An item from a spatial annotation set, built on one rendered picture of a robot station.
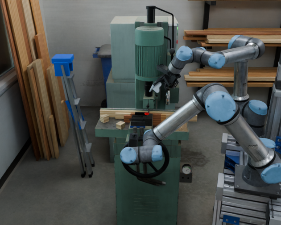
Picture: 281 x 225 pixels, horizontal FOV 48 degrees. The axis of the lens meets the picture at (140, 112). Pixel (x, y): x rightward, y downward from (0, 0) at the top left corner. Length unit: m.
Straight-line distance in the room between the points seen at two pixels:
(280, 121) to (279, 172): 0.40
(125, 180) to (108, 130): 0.39
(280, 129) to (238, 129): 0.49
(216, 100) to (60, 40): 3.35
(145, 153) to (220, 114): 0.38
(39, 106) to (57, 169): 0.66
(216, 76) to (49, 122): 2.07
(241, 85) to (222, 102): 0.81
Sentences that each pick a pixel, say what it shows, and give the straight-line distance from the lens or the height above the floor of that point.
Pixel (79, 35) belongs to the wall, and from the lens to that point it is 4.36.
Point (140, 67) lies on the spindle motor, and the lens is 1.94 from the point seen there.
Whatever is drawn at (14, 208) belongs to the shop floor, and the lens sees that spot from 2.97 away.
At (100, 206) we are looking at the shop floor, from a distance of 2.81.
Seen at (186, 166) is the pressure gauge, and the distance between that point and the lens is 2.05.
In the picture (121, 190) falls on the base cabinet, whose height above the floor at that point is 0.42.
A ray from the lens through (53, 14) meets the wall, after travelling 4.40.
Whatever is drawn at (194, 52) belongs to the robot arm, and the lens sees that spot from 1.72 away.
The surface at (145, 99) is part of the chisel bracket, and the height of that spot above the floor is 1.06.
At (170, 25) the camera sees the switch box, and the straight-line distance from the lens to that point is 2.22.
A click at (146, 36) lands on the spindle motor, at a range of 1.87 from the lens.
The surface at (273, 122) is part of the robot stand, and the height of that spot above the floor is 1.07.
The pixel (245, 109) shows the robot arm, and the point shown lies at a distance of 2.14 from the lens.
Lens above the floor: 1.83
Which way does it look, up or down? 24 degrees down
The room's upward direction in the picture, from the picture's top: straight up
